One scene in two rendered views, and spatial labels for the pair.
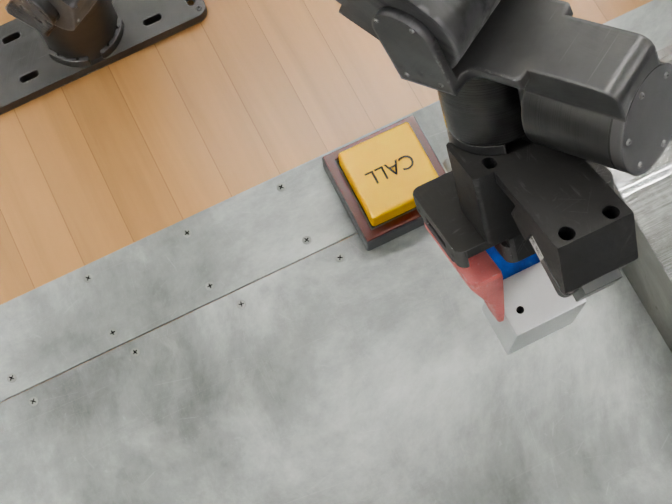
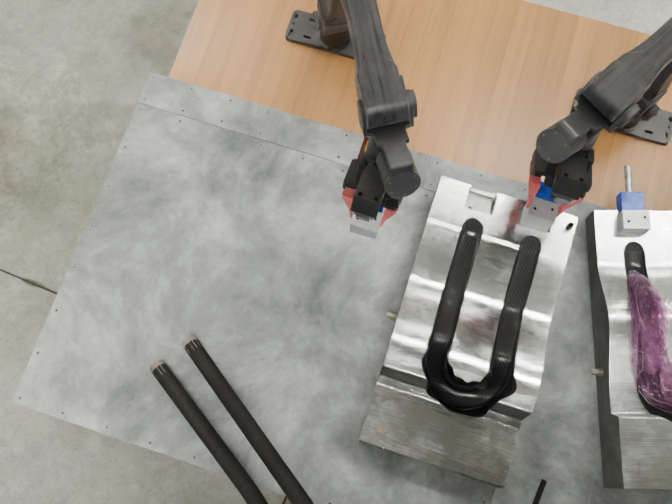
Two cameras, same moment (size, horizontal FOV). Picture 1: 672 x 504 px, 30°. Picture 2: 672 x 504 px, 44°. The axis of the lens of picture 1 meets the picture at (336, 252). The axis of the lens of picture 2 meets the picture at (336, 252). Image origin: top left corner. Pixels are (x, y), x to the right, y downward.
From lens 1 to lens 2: 0.71 m
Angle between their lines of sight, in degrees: 11
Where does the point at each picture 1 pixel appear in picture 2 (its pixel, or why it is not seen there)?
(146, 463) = (235, 177)
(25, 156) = (284, 60)
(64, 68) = (319, 43)
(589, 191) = (377, 190)
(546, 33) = (396, 140)
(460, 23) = (372, 119)
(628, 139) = (389, 182)
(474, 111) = (371, 147)
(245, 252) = (318, 144)
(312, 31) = not seen: hidden behind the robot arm
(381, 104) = not seen: hidden behind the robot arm
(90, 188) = (293, 86)
